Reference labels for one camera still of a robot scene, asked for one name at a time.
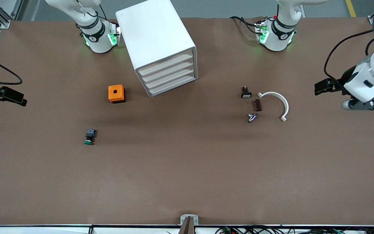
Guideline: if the green push button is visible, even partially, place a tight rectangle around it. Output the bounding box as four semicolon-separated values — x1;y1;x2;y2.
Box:
84;129;97;146

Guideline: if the orange button box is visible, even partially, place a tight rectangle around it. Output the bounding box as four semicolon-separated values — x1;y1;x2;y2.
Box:
108;84;126;104

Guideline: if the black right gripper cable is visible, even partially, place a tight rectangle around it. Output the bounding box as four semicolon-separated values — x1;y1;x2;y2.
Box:
0;52;23;85

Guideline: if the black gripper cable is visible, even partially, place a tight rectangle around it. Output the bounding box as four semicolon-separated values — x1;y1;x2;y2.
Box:
324;29;374;84
0;52;23;85

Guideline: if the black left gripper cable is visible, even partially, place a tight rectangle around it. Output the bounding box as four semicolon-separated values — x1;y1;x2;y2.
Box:
324;29;374;84

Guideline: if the white curved plastic bracket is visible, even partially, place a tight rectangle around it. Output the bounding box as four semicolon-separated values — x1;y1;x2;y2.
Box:
257;92;290;122

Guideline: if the black left arm base cable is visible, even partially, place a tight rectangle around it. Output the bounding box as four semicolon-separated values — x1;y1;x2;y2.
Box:
229;16;262;34

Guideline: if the white table edge rail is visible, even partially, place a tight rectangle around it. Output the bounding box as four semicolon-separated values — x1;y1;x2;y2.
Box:
0;225;374;234

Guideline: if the black cable bundle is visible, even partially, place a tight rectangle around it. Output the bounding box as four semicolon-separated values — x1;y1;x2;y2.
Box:
215;225;374;234

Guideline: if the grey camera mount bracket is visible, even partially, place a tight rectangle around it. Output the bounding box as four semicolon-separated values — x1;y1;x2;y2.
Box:
180;214;199;234

